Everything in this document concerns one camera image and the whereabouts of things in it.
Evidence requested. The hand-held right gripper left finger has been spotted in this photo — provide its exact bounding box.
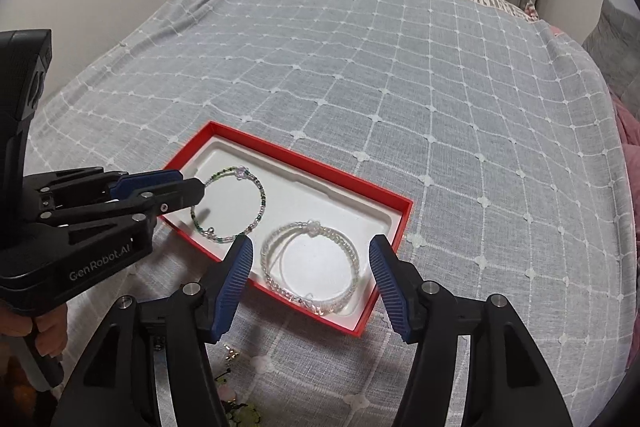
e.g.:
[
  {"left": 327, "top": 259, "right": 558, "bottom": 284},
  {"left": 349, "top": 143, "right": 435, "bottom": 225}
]
[{"left": 50, "top": 236, "right": 255, "bottom": 427}]

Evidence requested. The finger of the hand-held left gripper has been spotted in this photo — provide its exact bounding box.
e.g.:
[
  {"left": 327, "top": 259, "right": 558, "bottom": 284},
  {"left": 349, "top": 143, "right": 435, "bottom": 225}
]
[
  {"left": 42, "top": 178, "right": 208, "bottom": 229},
  {"left": 35, "top": 167, "right": 184, "bottom": 208}
]

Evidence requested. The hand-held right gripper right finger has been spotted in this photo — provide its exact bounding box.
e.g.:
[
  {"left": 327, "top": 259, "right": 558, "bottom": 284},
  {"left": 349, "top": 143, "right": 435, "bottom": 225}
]
[{"left": 368, "top": 234, "right": 573, "bottom": 427}]

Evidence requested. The green seed bead bracelet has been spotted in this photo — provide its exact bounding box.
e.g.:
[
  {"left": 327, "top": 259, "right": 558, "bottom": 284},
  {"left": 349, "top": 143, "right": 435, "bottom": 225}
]
[{"left": 190, "top": 165, "right": 266, "bottom": 244}]

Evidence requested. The clear beaded bracelet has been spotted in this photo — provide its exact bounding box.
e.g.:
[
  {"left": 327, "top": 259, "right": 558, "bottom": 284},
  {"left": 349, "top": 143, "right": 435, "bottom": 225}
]
[{"left": 260, "top": 219, "right": 362, "bottom": 317}]

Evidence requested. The red jewelry box white insert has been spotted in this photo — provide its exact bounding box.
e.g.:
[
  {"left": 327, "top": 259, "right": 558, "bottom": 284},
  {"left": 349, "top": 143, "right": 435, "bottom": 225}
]
[{"left": 159, "top": 121, "right": 414, "bottom": 338}]

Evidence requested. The green bead black cord bracelet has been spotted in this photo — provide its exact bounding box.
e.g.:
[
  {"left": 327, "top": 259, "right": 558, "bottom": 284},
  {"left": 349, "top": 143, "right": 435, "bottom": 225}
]
[{"left": 215, "top": 367, "right": 263, "bottom": 427}]

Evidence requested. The person's left hand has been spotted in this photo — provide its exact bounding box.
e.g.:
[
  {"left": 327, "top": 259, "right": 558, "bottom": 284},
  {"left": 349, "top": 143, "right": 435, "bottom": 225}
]
[{"left": 0, "top": 302, "right": 68, "bottom": 375}]

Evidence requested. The grey checked blanket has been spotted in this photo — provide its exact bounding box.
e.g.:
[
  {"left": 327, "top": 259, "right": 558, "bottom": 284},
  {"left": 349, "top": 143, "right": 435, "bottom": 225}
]
[{"left": 20, "top": 0, "right": 636, "bottom": 427}]

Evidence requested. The pink pillow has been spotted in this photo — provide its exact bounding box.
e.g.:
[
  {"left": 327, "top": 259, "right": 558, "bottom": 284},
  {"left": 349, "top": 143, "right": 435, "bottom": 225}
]
[{"left": 612, "top": 97, "right": 640, "bottom": 150}]

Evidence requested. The grey pillow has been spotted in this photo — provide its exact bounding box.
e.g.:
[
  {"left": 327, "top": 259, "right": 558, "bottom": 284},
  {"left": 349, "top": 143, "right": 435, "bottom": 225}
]
[{"left": 582, "top": 0, "right": 640, "bottom": 118}]

